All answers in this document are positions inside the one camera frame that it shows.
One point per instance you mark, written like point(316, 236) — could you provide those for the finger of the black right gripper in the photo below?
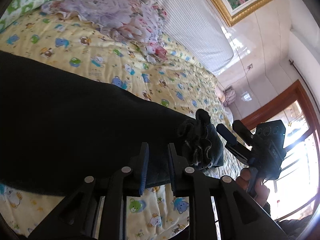
point(226, 134)
point(243, 132)

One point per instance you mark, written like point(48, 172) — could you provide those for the right hand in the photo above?
point(261, 190)

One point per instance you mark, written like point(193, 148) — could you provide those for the white striped headboard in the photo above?
point(192, 24)

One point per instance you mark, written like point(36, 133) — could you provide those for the yellow bear print quilt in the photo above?
point(180, 83)

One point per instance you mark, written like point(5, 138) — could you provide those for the floral ruffled pillow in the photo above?
point(139, 22)

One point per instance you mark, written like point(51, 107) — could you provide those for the black right gripper camera box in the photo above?
point(272, 130)

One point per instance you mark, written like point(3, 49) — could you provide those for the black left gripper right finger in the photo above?
point(176, 171)

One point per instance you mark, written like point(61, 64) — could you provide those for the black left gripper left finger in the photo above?
point(142, 168)

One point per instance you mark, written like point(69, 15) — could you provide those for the black pants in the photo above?
point(58, 128)

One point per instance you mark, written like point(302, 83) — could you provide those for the pink bundle with cord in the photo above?
point(228, 96)

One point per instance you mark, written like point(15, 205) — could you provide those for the brown wooden door frame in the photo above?
point(295, 92)

